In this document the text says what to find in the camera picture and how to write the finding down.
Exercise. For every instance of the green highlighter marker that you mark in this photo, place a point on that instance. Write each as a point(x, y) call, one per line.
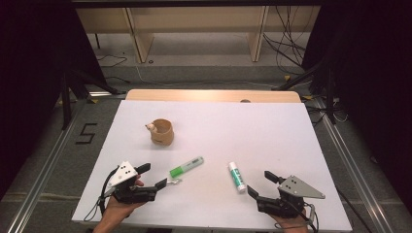
point(186, 167)

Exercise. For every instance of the black metal stand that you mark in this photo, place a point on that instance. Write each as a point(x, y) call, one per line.
point(329, 93)
point(66, 103)

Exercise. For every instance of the white table cover sheet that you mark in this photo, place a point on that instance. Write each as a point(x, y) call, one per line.
point(226, 136)

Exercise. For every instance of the person's right hand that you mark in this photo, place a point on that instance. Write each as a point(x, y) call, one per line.
point(294, 225)

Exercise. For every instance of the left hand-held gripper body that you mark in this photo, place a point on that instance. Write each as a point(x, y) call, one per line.
point(124, 174)

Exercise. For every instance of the person's left hand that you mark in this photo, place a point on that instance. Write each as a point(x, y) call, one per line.
point(121, 209)

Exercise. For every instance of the tan pen holder with bear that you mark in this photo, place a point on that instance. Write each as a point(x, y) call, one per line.
point(162, 131)

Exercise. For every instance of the aluminium floor rail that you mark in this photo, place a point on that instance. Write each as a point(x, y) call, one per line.
point(42, 181)
point(356, 171)

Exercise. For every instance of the black metal leg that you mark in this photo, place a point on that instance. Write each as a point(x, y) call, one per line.
point(97, 41)

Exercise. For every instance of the short aluminium bar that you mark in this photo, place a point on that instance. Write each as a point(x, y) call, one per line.
point(105, 93)

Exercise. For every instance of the white glue stick green label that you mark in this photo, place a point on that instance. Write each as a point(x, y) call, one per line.
point(237, 178)

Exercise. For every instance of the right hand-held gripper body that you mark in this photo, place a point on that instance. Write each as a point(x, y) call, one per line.
point(298, 189)

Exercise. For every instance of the light wooden shelf unit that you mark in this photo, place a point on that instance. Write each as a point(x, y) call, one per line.
point(194, 19)

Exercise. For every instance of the black curtain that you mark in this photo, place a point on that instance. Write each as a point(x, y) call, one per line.
point(32, 81)
point(372, 81)

